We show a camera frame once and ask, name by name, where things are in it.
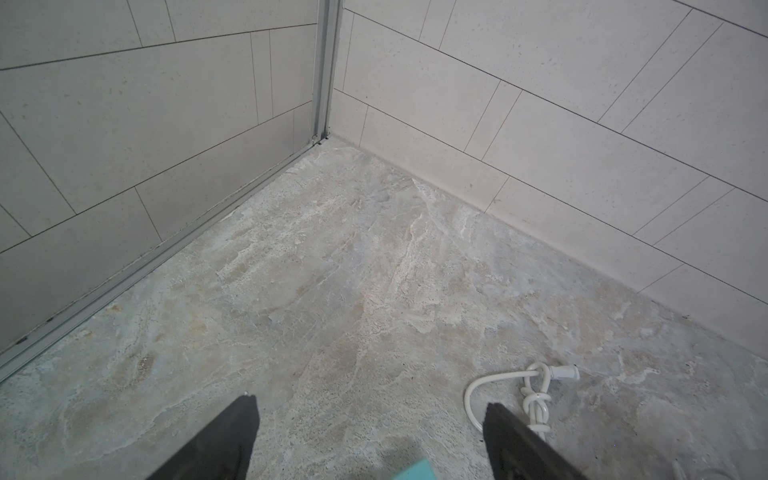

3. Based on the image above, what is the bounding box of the white cube socket cable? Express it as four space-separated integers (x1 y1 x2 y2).
463 361 582 442

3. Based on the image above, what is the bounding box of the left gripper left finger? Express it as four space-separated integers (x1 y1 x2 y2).
148 395 260 479

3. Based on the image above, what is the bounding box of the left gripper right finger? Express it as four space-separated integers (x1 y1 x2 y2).
482 403 587 480

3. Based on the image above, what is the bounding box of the teal charger plug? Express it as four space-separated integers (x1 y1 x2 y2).
393 459 436 480

